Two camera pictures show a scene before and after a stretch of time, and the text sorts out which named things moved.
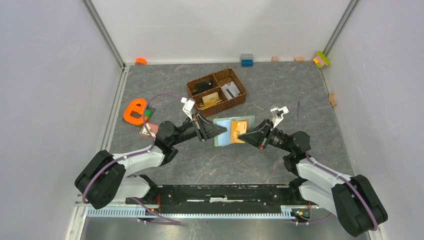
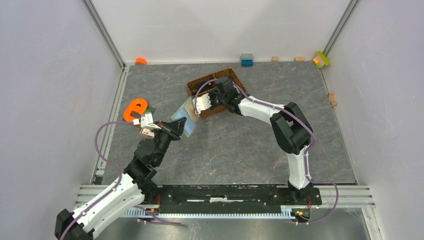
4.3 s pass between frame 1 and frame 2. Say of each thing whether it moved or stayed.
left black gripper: moved
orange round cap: stayed
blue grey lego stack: stayed
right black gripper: moved
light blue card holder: moved
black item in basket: stayed
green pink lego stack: stayed
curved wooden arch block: stayed
